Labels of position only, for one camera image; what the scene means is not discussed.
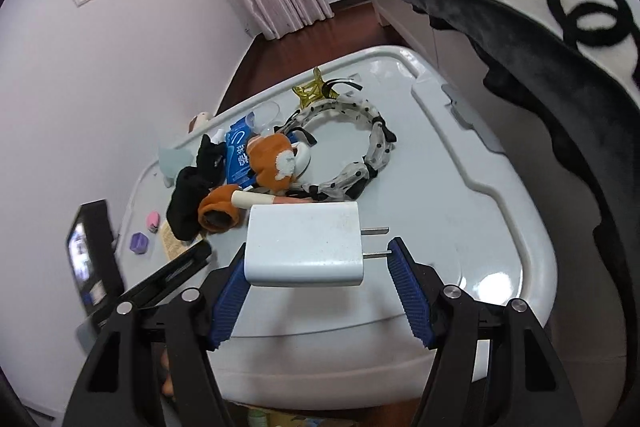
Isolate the clear plastic cup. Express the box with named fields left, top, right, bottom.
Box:
left=247, top=102, right=282, bottom=138

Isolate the white charger plug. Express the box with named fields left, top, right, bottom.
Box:
left=244, top=202, right=391, bottom=289

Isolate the black and white printed blanket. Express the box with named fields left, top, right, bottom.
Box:
left=340, top=0, right=640, bottom=408

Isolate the gold star hair accessory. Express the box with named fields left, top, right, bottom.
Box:
left=291, top=67, right=341, bottom=110

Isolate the black and orange plush sock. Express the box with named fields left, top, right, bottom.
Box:
left=166, top=134, right=242, bottom=242

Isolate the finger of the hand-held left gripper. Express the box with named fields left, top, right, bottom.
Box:
left=120, top=239, right=213, bottom=308

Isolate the small beige plush toy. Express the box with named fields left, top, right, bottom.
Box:
left=188, top=112, right=213, bottom=134

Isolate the thin black headband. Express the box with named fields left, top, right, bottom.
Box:
left=320, top=77, right=363, bottom=100

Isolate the paper leaflet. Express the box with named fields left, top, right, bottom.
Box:
left=161, top=223, right=206, bottom=260

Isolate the white polka dot headband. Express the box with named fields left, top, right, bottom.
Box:
left=272, top=99, right=398, bottom=202

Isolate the cream and pink lip balm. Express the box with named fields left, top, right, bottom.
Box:
left=231, top=189, right=346, bottom=208

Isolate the blue packet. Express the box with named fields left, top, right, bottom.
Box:
left=224, top=117, right=261, bottom=188

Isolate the grey plastic storage bin lid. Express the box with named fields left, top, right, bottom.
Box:
left=112, top=46, right=558, bottom=410

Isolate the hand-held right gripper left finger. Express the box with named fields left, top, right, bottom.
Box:
left=67, top=243, right=251, bottom=427

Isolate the orange plush toy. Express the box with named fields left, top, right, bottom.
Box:
left=247, top=133, right=312, bottom=194

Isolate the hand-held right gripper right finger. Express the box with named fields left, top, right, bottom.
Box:
left=387, top=237, right=583, bottom=427

